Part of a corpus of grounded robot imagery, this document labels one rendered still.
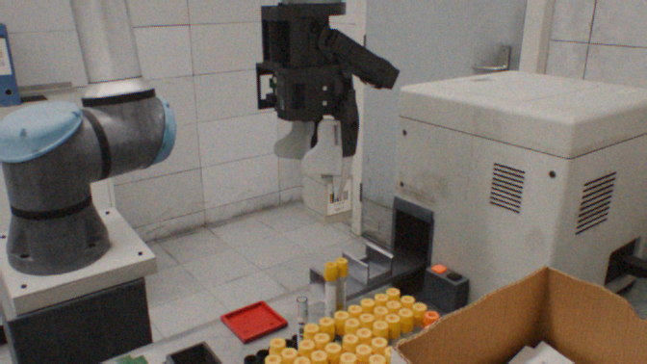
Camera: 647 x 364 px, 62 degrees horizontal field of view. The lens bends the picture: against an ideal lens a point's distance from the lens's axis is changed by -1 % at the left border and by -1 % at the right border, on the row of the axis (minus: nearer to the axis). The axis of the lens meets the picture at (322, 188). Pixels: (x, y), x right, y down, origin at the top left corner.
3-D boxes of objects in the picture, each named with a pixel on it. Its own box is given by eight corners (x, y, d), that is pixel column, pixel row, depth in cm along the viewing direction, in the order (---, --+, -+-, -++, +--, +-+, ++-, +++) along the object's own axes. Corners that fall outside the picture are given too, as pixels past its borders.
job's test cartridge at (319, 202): (324, 225, 63) (324, 174, 60) (303, 212, 66) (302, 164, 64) (352, 219, 65) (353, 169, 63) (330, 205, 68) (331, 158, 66)
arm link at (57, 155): (-7, 194, 82) (-25, 108, 76) (78, 171, 91) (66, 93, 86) (28, 220, 75) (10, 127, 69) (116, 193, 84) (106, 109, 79)
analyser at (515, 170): (493, 224, 105) (511, 69, 95) (637, 281, 85) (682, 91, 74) (376, 272, 88) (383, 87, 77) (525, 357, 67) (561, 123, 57)
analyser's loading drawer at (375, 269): (409, 252, 90) (411, 224, 88) (440, 268, 85) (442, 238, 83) (309, 292, 78) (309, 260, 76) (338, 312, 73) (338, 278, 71)
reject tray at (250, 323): (262, 304, 79) (262, 299, 78) (288, 325, 74) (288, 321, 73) (220, 320, 75) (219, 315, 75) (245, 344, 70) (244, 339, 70)
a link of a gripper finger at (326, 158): (300, 206, 60) (289, 122, 58) (345, 195, 63) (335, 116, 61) (315, 209, 57) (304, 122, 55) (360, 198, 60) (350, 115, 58)
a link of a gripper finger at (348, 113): (325, 156, 61) (317, 79, 59) (339, 154, 62) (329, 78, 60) (349, 158, 57) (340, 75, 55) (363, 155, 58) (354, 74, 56)
